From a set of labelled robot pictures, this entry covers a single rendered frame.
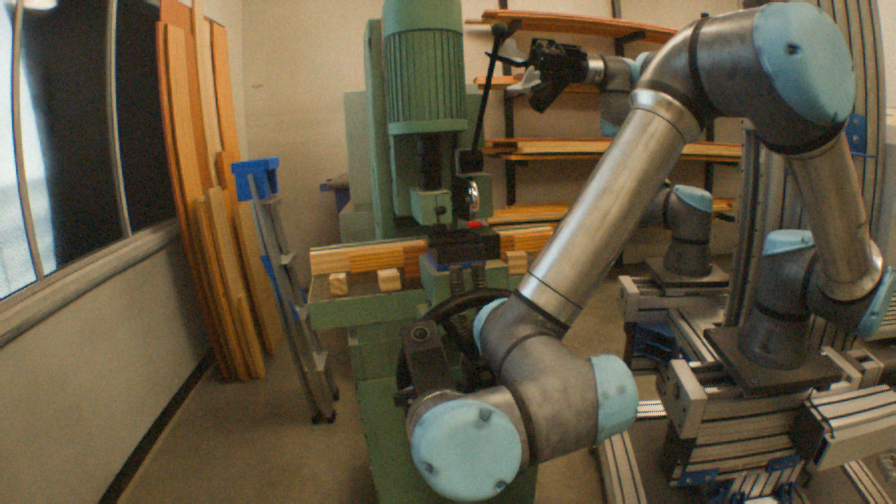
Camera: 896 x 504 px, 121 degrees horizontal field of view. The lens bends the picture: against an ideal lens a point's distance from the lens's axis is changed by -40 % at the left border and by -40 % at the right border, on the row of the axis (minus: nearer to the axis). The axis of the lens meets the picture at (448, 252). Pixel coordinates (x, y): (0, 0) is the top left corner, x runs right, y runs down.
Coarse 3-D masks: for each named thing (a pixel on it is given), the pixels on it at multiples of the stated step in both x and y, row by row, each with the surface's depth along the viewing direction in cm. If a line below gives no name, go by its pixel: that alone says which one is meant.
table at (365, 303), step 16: (528, 256) 100; (336, 272) 95; (368, 272) 94; (400, 272) 93; (320, 288) 85; (352, 288) 84; (368, 288) 84; (416, 288) 83; (512, 288) 87; (320, 304) 78; (336, 304) 79; (352, 304) 80; (368, 304) 81; (384, 304) 81; (400, 304) 82; (416, 304) 83; (320, 320) 79; (336, 320) 80; (352, 320) 81; (368, 320) 81; (384, 320) 82
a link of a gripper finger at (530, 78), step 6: (528, 72) 76; (534, 72) 78; (528, 78) 78; (534, 78) 80; (516, 84) 79; (522, 84) 78; (528, 84) 79; (534, 84) 80; (510, 90) 78; (516, 90) 78; (522, 90) 79; (528, 90) 79
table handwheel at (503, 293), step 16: (480, 288) 67; (496, 288) 67; (448, 304) 64; (464, 304) 65; (480, 304) 65; (448, 320) 65; (400, 352) 65; (464, 352) 68; (400, 368) 65; (464, 368) 69; (480, 368) 67; (400, 384) 66; (480, 384) 68
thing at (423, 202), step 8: (416, 192) 94; (424, 192) 91; (432, 192) 91; (440, 192) 90; (448, 192) 91; (416, 200) 94; (424, 200) 90; (432, 200) 90; (440, 200) 91; (448, 200) 91; (416, 208) 95; (424, 208) 90; (432, 208) 91; (448, 208) 92; (416, 216) 97; (424, 216) 91; (432, 216) 91; (440, 216) 92; (448, 216) 92; (424, 224) 91; (432, 224) 92
